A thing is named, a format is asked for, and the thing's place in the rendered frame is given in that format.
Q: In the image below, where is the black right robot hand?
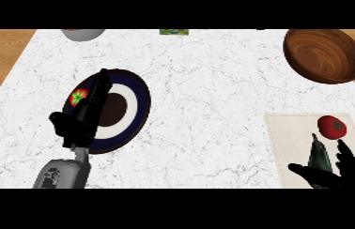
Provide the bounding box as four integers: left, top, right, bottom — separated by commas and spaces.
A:
286, 138, 355, 190

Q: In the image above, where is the red tomato with green star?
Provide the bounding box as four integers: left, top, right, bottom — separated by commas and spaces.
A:
67, 88, 90, 108

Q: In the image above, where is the brown wooden bowl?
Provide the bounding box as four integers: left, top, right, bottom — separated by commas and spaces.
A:
280, 28, 355, 85

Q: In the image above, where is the grey bowl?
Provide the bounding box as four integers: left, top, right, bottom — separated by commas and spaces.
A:
59, 28, 106, 42

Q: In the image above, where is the dark blue ringed plate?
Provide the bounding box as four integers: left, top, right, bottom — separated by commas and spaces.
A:
61, 69, 152, 155

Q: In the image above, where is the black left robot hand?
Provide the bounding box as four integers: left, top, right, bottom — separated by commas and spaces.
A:
48, 68, 113, 149

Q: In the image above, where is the dark eggplant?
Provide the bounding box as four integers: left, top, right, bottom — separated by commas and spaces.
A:
306, 132, 335, 190

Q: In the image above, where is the beige placemat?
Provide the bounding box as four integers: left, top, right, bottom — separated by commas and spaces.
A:
261, 113, 355, 190

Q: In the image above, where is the green printed box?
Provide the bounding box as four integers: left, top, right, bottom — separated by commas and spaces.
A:
158, 28, 189, 36

